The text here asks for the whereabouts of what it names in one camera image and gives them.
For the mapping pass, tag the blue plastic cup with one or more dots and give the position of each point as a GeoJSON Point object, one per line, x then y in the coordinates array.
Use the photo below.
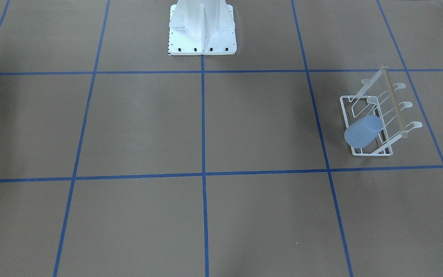
{"type": "Point", "coordinates": [361, 133]}

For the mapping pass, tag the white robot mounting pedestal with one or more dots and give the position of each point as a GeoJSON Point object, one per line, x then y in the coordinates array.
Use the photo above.
{"type": "Point", "coordinates": [202, 27]}

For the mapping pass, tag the white wire cup holder rack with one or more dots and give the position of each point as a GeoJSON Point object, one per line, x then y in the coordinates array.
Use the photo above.
{"type": "Point", "coordinates": [379, 96]}

